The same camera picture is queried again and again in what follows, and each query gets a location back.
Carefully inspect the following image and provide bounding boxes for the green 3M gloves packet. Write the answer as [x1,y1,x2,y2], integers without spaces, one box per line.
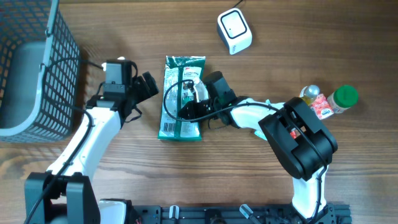
[158,56,206,141]

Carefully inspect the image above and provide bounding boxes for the yellow Vim liquid bottle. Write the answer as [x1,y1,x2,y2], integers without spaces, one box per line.
[299,85,320,106]

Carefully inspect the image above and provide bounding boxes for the red white tissue pack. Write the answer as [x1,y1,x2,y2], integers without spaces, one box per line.
[310,93,334,120]

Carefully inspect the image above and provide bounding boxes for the green lid plastic jar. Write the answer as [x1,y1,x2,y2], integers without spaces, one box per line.
[327,85,359,114]

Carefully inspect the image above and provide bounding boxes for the teal small wipes packet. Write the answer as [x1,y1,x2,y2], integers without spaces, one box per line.
[254,99,275,141]

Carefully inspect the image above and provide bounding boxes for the red sachet stick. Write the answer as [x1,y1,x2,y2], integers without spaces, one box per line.
[290,131,297,139]

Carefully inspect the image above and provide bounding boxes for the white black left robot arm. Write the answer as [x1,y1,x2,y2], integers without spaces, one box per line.
[24,57,159,223]

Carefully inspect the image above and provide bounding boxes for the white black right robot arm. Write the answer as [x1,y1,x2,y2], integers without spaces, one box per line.
[177,71,338,223]

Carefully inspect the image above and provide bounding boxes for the white barcode scanner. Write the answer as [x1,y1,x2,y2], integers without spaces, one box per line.
[217,7,252,55]

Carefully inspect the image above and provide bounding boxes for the dark grey plastic basket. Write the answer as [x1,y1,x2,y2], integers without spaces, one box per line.
[1,0,80,142]

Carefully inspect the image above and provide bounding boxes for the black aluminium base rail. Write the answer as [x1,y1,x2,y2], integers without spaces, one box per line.
[124,203,353,224]

